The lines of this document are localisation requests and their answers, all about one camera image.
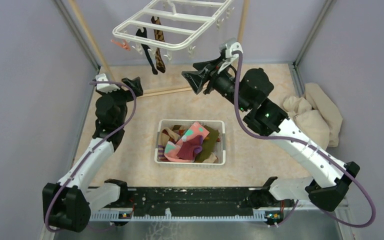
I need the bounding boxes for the olive green striped sock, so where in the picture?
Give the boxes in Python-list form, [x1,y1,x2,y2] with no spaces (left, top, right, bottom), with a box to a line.
[194,125,220,164]

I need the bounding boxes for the pink patterned sock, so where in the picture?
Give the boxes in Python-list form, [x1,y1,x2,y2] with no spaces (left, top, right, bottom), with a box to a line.
[164,121,209,163]

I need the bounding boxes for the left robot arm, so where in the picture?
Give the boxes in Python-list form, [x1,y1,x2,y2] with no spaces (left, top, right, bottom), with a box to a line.
[42,74,144,233]

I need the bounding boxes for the white plastic basket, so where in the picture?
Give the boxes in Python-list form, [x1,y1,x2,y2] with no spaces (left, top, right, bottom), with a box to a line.
[154,119,226,168]

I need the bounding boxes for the pink plastic clip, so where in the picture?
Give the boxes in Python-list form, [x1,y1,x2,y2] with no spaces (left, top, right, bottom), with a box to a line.
[110,39,131,51]

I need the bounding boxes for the aluminium frame rail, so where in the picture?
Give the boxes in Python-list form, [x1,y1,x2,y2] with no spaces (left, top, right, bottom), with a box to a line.
[40,187,359,240]

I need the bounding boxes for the black sock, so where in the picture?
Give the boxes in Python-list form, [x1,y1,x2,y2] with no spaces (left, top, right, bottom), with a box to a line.
[135,27,158,75]

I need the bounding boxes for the white plastic sock hanger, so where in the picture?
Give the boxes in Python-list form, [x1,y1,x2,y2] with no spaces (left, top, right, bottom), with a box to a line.
[112,0,234,61]

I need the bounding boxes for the wooden hanger rack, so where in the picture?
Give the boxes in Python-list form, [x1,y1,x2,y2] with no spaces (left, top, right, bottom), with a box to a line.
[68,0,250,98]

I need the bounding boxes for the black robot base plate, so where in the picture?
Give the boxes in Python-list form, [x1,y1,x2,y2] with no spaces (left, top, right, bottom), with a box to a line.
[90,187,296,226]

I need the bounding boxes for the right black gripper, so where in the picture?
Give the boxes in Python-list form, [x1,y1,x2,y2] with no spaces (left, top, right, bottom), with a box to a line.
[182,54,250,112]

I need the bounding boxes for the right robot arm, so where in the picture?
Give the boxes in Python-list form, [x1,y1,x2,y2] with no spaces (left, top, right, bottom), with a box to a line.
[181,58,360,212]

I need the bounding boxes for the maroon striped beige sock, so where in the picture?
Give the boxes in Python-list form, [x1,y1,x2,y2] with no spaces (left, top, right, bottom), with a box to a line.
[157,128,180,162]

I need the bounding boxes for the beige crumpled cloth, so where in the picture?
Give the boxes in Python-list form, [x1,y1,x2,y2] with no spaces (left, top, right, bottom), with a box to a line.
[282,82,343,150]

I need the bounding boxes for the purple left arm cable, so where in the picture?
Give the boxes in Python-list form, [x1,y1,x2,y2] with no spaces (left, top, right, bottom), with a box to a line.
[44,80,138,233]

